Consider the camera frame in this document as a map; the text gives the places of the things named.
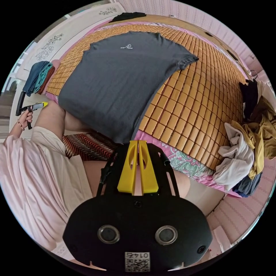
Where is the person's left forearm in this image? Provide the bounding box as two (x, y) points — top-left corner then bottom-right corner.
(8, 123), (24, 139)

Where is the gray t-shirt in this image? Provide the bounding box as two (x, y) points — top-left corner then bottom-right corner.
(57, 31), (200, 145)

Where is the stack of folded clothes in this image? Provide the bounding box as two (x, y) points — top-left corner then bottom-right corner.
(22, 61), (56, 97)

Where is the pile of clothes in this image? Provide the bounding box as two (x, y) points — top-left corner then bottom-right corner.
(212, 78), (276, 198)

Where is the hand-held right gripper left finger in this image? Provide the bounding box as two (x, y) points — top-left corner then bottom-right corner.
(117, 140), (138, 194)

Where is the bed with woven mat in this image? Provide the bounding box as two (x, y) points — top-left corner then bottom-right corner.
(44, 14), (260, 198)

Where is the person's left hand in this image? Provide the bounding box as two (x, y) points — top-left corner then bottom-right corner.
(17, 109), (33, 131)

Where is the person's body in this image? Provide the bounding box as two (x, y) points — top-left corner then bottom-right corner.
(0, 105), (226, 271)

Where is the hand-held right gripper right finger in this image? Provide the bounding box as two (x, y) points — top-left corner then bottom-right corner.
(138, 140), (159, 194)

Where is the black garment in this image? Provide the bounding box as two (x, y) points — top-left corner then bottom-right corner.
(109, 12), (147, 23)

